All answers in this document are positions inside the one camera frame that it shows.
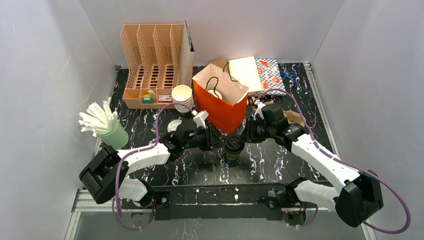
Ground black plastic cup lid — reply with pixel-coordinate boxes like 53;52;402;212
224;134;245;153

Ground brown pulp cup carrier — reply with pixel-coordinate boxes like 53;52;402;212
283;110;305;127

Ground orange paper bag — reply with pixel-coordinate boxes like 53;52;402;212
192;64;249;134

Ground white plastic cup lid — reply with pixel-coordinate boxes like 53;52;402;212
207;89;223;100

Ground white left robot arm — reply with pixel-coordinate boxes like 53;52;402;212
79;119;224;204

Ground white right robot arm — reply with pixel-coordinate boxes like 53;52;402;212
239;103;384;227

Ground white lid stack upper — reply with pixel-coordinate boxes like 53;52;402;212
167;119;182;133

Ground stack of white paper cups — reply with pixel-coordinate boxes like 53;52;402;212
171;84;194;119

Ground red white staple box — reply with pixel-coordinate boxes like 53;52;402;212
157;94;173;103

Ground blue checkered paper bag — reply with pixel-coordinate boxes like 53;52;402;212
254;58;286;91

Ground blue rubber bands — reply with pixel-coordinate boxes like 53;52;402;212
279;70;298;84

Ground green stamp box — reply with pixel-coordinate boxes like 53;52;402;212
142;97;154;104

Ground translucent white bottle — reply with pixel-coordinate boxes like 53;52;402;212
148;89;157;98

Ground cream paper bag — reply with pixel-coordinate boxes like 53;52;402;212
229;56;263;93

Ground pink desk organizer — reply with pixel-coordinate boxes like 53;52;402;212
120;22;195;109

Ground white wrapped straws bundle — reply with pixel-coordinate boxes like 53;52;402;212
78;98;119;137

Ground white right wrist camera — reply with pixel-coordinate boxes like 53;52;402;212
253;101;266;120

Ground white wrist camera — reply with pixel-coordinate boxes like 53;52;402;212
253;101;266;120
191;110;209;129

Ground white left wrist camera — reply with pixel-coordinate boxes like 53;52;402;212
191;110;209;129

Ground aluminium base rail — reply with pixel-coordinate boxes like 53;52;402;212
71;188;369;213

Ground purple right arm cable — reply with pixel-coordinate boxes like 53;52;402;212
253;88;412;235

